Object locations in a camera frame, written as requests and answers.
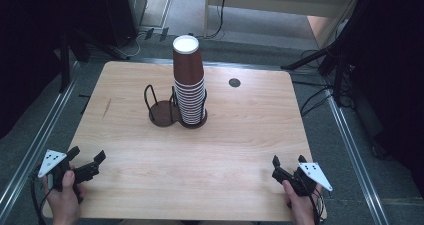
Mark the dark power plugs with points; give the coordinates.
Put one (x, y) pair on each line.
(156, 33)

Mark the dark cabinet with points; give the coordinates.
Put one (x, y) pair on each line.
(123, 11)

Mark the dark round table grommet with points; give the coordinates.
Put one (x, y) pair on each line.
(234, 82)

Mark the black stand legs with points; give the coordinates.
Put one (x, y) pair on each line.
(310, 57)

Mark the person's left hand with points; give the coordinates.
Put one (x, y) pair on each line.
(65, 205)

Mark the person's right hand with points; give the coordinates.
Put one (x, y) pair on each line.
(301, 210)

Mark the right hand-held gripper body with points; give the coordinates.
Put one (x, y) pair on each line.
(311, 173)

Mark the stack of brown paper cups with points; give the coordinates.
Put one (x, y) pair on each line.
(188, 68)

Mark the metal floor rail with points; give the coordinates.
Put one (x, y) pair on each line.
(36, 141)
(356, 155)

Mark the black metal stand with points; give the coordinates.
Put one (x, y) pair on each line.
(65, 65)

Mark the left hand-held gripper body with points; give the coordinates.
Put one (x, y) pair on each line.
(50, 161)

